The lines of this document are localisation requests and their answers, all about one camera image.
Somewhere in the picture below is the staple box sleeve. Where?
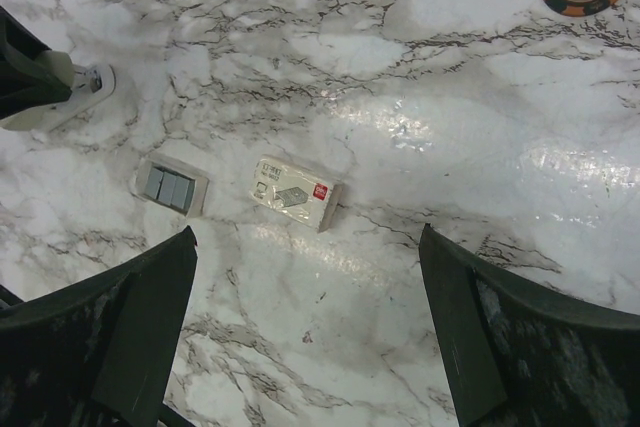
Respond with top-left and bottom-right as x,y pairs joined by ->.
250,155 -> 344,233

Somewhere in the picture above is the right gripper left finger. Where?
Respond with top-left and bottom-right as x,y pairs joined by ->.
1,228 -> 197,426

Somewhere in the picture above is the staple tray with staples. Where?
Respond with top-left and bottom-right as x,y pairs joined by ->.
134,153 -> 209,218

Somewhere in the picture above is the beige green stapler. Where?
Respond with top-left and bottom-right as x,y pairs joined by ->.
1,50 -> 116,131

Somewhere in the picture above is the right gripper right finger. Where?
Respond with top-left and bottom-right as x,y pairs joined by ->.
419,226 -> 639,426

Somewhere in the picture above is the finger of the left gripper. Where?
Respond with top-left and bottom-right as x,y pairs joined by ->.
1,7 -> 70,117

